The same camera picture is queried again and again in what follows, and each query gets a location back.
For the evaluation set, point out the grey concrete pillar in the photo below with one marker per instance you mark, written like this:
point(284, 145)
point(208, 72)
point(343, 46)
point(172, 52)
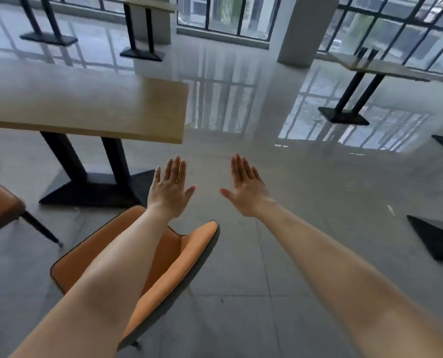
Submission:
point(303, 29)

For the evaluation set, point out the person's right hand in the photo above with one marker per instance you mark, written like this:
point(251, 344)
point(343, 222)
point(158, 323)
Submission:
point(248, 195)

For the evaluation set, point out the person's left middle finger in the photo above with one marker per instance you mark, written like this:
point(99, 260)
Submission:
point(175, 168)

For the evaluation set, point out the large wooden table black base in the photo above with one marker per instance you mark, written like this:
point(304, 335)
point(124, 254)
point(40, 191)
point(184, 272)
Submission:
point(79, 100)

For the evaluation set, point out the person's right little finger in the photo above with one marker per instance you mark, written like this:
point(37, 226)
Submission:
point(259, 179)

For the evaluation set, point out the person's right middle finger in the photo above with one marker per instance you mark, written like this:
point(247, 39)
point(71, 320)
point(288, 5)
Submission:
point(244, 170)

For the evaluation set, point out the person's right thumb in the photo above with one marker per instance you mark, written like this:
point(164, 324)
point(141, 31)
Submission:
point(226, 193)

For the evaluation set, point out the person's right forearm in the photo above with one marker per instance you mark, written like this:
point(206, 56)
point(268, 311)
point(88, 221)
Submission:
point(355, 287)

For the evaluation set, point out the person's left thumb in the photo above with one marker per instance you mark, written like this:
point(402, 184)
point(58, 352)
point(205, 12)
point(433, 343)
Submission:
point(189, 192)

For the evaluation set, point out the orange chair black trim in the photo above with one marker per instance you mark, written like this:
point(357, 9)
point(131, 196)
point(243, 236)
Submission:
point(173, 253)

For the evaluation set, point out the person's left forearm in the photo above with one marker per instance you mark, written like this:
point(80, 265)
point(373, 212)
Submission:
point(102, 287)

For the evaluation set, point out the person's left little finger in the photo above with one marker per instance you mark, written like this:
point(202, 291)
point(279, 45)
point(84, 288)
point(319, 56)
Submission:
point(157, 175)

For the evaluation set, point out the black framed window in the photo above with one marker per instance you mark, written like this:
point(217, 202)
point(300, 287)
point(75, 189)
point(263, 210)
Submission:
point(404, 29)
point(240, 14)

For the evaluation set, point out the person's left hand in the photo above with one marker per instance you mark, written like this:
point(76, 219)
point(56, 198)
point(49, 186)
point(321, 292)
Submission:
point(167, 195)

